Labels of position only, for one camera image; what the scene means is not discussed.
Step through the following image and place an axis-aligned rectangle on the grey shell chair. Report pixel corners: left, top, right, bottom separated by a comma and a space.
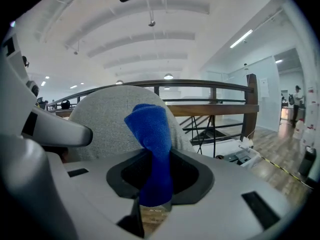
68, 85, 196, 162

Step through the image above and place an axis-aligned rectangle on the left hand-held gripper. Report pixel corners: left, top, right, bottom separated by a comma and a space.
0, 30, 94, 148

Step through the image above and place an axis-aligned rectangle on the blue cloth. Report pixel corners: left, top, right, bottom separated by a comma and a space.
124, 103, 174, 208

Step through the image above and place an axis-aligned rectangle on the clear plastic storage box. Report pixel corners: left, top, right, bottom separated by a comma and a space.
194, 137, 262, 170

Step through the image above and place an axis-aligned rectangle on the black waste bin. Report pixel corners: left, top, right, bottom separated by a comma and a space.
298, 145, 317, 177

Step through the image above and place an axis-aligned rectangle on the white plastic jug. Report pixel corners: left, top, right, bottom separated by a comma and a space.
292, 118, 306, 140

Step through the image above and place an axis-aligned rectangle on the fluorescent tube light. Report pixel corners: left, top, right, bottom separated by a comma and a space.
229, 29, 254, 49

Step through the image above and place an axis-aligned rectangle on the brown wooden table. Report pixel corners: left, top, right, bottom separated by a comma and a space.
54, 103, 260, 160

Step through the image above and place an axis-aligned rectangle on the white paper notice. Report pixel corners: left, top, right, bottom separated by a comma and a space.
259, 77, 271, 99

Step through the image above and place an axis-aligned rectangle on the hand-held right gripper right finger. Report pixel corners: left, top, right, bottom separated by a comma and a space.
149, 149, 298, 240

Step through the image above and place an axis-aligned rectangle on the yellow black striped tape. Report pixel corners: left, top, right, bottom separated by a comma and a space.
259, 155, 315, 190

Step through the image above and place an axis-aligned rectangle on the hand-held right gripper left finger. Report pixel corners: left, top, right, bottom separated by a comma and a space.
47, 148, 145, 240

